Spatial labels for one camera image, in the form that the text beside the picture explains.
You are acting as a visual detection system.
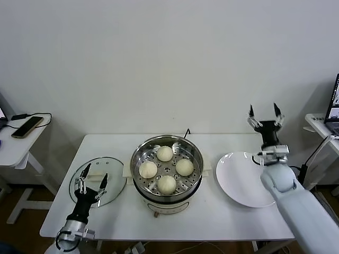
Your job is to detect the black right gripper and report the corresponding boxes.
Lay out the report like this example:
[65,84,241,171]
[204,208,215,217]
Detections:
[246,102,286,147]

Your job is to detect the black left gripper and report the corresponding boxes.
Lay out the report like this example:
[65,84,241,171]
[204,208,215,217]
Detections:
[66,162,109,222]

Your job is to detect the round glass pot lid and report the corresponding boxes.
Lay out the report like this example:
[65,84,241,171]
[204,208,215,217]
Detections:
[68,156,127,209]

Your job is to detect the white steamed baozi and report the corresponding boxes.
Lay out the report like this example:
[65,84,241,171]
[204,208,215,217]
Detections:
[156,146,173,162]
[157,175,177,196]
[138,161,157,179]
[175,158,194,176]

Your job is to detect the perforated steel steamer basket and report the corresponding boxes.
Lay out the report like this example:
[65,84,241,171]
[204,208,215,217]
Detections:
[129,134,204,198]

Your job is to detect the steel steamer pot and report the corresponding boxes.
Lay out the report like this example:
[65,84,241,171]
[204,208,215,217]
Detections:
[122,155,212,218]

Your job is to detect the white side table with laptop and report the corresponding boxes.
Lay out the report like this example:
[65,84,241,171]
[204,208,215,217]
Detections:
[304,113,339,202]

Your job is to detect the round white plate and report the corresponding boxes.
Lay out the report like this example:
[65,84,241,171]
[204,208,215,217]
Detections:
[215,151,278,208]

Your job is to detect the black open laptop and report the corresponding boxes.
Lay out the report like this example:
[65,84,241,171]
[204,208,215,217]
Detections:
[323,73,339,135]

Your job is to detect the white floor power strip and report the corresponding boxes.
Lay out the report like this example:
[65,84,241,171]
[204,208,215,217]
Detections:
[124,241,149,254]

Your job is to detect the gold edged smartphone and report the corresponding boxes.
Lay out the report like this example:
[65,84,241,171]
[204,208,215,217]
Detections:
[11,116,44,139]

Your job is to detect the white side table with phone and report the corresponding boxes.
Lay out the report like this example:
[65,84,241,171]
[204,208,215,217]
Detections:
[0,112,55,225]

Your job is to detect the grey open laptop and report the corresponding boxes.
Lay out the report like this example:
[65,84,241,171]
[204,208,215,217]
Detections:
[0,92,13,130]

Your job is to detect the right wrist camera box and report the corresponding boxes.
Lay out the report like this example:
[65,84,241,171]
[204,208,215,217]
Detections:
[264,144,290,162]

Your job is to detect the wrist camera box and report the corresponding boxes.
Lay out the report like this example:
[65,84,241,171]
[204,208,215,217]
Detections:
[76,229,96,240]
[264,144,290,162]

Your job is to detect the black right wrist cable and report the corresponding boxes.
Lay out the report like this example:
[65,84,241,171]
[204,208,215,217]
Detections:
[251,152,265,166]

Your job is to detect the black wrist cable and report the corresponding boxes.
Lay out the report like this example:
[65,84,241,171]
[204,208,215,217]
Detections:
[251,152,265,166]
[54,230,80,251]

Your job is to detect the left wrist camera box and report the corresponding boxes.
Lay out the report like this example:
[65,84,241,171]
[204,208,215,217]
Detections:
[76,229,96,240]

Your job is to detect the black power adapter with cord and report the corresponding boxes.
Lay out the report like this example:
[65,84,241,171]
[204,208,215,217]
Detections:
[288,158,309,187]

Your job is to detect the white plug cable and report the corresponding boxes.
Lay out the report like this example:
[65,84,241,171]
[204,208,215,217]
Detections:
[304,134,339,166]

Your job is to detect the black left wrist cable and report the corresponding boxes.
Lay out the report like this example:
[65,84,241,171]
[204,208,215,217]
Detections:
[54,230,80,251]

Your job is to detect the thin black charging cable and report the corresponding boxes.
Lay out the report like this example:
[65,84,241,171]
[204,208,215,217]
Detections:
[0,113,52,133]

